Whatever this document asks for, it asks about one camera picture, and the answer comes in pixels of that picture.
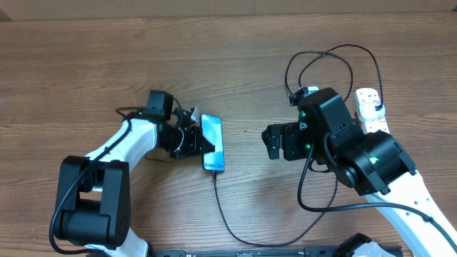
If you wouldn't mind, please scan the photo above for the blue Galaxy smartphone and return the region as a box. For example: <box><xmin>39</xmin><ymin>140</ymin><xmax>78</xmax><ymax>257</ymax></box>
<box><xmin>200</xmin><ymin>114</ymin><xmax>225</xmax><ymax>172</ymax></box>

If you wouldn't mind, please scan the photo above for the black charger cable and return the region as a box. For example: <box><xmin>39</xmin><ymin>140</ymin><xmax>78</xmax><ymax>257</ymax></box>
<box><xmin>211</xmin><ymin>44</ymin><xmax>384</xmax><ymax>248</ymax></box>

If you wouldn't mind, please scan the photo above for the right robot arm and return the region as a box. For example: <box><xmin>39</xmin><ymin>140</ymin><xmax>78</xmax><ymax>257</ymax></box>
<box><xmin>262</xmin><ymin>88</ymin><xmax>456</xmax><ymax>256</ymax></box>

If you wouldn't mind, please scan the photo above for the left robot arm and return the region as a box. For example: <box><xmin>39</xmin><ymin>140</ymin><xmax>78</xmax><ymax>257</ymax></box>
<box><xmin>49</xmin><ymin>90</ymin><xmax>224</xmax><ymax>256</ymax></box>

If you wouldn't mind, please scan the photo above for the white charger plug adapter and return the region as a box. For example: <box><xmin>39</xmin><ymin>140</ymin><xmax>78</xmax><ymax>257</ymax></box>
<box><xmin>358</xmin><ymin>102</ymin><xmax>386</xmax><ymax>122</ymax></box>

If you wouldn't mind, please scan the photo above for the white power strip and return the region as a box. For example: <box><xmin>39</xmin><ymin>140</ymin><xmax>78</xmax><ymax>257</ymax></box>
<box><xmin>354</xmin><ymin>88</ymin><xmax>390</xmax><ymax>133</ymax></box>

